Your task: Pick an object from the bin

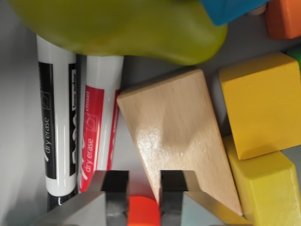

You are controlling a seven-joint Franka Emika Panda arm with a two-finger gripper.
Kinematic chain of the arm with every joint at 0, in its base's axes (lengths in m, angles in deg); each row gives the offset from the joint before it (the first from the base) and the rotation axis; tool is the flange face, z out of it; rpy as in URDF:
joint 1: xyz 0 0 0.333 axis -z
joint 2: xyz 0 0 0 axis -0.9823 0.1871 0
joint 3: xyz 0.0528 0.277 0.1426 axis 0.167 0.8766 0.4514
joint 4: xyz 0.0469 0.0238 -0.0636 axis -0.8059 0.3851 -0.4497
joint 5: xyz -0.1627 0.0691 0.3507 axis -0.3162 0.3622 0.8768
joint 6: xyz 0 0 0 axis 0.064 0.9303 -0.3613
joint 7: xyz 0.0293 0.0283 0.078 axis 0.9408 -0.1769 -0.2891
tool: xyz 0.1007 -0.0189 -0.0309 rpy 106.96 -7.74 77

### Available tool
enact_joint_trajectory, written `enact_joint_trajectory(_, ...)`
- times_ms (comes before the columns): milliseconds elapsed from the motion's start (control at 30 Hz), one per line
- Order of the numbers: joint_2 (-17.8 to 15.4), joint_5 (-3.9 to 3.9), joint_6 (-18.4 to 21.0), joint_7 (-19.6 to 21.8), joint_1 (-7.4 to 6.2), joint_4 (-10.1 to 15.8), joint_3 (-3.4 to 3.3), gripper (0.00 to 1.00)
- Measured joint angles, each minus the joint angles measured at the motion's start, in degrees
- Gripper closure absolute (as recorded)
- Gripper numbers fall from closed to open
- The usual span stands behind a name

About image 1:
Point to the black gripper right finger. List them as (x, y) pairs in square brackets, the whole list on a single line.
[(185, 209)]

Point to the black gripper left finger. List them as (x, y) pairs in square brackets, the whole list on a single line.
[(103, 207)]

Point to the orange plastic cup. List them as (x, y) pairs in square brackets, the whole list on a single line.
[(143, 209)]

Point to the large natural wood block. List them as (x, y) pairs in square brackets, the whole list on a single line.
[(174, 131)]

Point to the lemon yellow wooden block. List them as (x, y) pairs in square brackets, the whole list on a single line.
[(268, 186)]

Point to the red dry erase marker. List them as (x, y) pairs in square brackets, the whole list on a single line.
[(98, 113)]

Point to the black dry erase marker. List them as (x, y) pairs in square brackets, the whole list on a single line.
[(56, 122)]

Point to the golden yellow wooden block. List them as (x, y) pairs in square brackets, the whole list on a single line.
[(261, 103)]

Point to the olive green plastic toy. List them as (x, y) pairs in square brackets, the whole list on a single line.
[(122, 26)]

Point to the blue embossed rubber cube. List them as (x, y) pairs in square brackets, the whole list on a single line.
[(225, 10)]

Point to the long orange wooden block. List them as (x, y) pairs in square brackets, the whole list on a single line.
[(284, 18)]

